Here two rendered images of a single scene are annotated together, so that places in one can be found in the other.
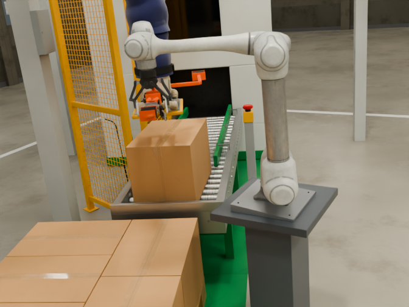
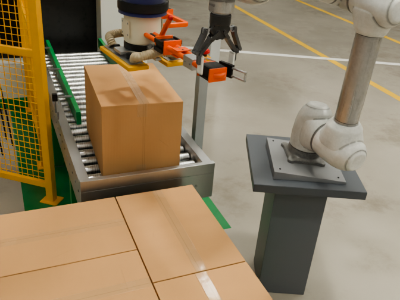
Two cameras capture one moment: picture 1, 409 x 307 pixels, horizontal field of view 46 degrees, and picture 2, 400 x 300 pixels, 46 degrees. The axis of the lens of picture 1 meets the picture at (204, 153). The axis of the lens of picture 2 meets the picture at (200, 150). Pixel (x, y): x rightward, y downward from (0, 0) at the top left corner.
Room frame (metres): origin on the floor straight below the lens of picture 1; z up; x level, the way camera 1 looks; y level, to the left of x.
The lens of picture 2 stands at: (0.86, 1.16, 1.82)
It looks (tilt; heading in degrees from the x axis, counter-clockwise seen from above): 28 degrees down; 327
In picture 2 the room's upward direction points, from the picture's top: 5 degrees clockwise
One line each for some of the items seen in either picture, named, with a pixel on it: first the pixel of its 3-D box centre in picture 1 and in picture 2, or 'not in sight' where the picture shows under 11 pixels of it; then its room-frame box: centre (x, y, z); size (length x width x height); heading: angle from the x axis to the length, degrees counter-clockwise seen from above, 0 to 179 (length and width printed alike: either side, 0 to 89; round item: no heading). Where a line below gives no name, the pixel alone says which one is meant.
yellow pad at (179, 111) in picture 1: (174, 104); (159, 50); (2.83, 0.15, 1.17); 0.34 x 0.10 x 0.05; 1
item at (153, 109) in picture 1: (148, 113); (211, 71); (2.22, 0.25, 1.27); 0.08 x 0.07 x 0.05; 1
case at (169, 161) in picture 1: (172, 160); (130, 116); (3.03, 0.22, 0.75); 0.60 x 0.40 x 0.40; 169
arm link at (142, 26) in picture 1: (142, 39); not in sight; (2.22, 0.23, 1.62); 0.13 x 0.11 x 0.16; 175
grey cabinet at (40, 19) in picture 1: (43, 31); not in sight; (3.54, 1.05, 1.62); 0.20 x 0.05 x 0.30; 171
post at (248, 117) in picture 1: (252, 179); (197, 130); (3.17, -0.32, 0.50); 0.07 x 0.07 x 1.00; 81
